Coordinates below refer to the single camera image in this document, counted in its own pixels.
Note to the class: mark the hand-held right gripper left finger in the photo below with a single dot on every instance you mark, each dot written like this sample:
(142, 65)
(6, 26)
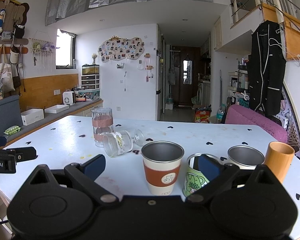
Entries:
(95, 165)

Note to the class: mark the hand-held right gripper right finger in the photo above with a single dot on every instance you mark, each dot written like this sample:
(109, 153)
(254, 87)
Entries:
(210, 167)

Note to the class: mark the ribbed glass goblet cup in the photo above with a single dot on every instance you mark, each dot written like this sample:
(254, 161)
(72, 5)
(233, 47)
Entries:
(117, 143)

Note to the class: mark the green cartoon metal cup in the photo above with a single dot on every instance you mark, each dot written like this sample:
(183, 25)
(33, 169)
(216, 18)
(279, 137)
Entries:
(192, 182)

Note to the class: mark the white metal cup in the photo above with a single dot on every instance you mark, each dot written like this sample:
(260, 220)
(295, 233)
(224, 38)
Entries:
(245, 156)

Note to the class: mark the metal cup with brown sleeve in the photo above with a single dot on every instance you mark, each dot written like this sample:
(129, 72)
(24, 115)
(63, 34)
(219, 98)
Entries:
(162, 172)

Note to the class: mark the orange bamboo cup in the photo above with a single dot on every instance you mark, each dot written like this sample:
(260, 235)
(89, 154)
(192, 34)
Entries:
(280, 160)

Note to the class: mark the green wipes packet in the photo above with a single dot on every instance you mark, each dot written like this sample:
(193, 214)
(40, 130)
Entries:
(12, 130)

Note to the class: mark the grey storage box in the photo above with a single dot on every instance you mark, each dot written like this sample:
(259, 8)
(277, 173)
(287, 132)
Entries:
(3, 115)

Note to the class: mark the white cardboard box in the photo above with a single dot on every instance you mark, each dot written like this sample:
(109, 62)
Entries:
(32, 117)

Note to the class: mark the tall glass with brown bands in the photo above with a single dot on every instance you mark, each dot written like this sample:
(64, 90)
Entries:
(102, 125)

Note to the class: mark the red snack carton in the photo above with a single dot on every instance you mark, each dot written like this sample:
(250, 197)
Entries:
(202, 116)

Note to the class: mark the plastic water bottle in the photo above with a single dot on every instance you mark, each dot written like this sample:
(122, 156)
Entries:
(221, 113)

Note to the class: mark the white box lid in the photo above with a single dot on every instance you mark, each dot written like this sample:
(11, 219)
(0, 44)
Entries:
(57, 109)

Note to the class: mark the pink chair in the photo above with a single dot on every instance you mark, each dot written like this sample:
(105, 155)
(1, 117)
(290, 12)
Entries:
(252, 123)

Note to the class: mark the printed tote bag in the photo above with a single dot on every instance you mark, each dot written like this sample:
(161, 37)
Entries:
(3, 77)

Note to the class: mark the white countertop appliance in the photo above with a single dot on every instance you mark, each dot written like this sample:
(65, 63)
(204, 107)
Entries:
(68, 98)

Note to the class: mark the washing machine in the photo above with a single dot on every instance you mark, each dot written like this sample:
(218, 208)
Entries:
(202, 92)

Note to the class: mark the small drawer unit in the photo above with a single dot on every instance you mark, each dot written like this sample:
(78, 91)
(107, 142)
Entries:
(90, 82)

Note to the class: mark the black storage rack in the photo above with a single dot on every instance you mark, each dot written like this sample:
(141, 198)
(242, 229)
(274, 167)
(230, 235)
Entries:
(242, 78)

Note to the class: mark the glass fish tank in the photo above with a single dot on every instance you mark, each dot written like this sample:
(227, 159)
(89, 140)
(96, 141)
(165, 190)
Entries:
(90, 70)

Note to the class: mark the hanging mirror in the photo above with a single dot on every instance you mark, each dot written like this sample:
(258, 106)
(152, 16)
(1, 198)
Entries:
(187, 72)

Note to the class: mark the window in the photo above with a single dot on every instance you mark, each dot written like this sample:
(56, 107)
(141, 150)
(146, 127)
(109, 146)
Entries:
(64, 50)

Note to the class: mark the black jacket with white trim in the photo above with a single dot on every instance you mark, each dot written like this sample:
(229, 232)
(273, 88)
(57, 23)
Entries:
(265, 70)

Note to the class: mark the cloud-shaped photo board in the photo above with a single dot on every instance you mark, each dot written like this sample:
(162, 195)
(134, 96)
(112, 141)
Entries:
(121, 49)

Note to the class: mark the white macrame wall hanging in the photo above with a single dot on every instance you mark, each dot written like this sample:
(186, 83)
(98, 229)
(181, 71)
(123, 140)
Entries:
(41, 52)

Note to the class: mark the brown felt wall board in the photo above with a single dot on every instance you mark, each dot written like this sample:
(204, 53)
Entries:
(8, 20)

